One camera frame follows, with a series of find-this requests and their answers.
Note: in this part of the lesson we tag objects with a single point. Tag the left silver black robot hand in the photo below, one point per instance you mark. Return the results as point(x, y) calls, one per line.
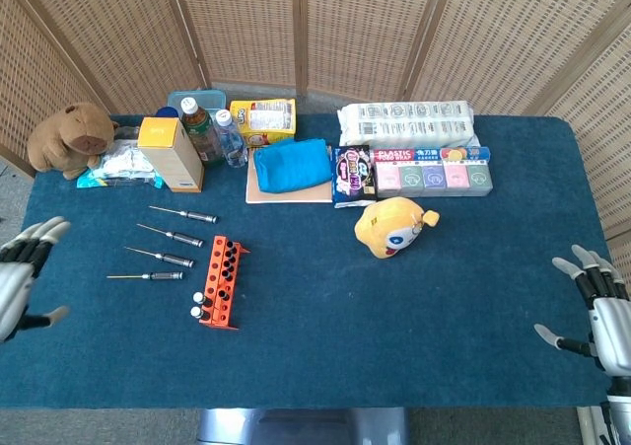
point(12, 287)

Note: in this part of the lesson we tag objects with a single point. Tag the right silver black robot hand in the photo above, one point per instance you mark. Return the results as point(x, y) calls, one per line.
point(611, 331)

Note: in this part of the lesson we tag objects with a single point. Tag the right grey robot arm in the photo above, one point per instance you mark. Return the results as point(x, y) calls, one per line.
point(620, 413)

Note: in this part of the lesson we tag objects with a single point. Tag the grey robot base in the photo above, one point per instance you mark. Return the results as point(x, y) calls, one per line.
point(296, 427)

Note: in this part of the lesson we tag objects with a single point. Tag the orange test tube rack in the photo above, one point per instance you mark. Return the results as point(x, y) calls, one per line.
point(212, 287)

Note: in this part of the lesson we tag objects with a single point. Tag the brown capybara plush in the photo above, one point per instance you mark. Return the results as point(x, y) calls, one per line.
point(69, 139)

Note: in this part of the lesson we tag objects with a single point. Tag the wet wipes pack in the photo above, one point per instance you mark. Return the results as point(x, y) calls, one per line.
point(123, 164)

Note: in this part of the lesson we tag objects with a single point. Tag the tall yellow cardboard box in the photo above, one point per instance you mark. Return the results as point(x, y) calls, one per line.
point(172, 159)

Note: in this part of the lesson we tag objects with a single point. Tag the blue round cap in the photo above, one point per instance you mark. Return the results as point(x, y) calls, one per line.
point(167, 112)

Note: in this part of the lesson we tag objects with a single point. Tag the green tea bottle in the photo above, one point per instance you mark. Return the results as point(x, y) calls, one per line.
point(202, 136)

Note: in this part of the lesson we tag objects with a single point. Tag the yellow plush toy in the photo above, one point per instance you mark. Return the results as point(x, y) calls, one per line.
point(389, 228)

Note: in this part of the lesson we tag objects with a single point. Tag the clear water bottle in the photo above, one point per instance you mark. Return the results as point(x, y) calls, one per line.
point(231, 141)

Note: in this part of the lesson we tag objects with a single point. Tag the blue table cloth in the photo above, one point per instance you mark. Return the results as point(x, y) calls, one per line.
point(345, 326)

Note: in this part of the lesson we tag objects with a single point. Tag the blue lidded plastic container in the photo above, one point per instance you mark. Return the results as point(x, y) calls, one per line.
point(207, 100)

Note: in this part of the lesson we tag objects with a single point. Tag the plastic food wrap box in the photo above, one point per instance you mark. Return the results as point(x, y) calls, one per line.
point(394, 155)

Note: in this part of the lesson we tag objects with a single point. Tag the white paper towel pack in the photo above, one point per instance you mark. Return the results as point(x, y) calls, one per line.
point(404, 122)

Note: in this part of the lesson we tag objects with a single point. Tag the dark purple printed packet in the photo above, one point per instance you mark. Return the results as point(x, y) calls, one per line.
point(352, 176)

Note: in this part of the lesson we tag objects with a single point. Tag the blue fabric pouch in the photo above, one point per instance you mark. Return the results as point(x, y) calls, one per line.
point(291, 166)

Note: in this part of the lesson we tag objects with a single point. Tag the yellow snack bag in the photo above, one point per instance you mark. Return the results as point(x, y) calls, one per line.
point(266, 119)

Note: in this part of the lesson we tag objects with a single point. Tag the woven rattan folding screen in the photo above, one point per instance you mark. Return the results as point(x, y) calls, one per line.
point(365, 30)

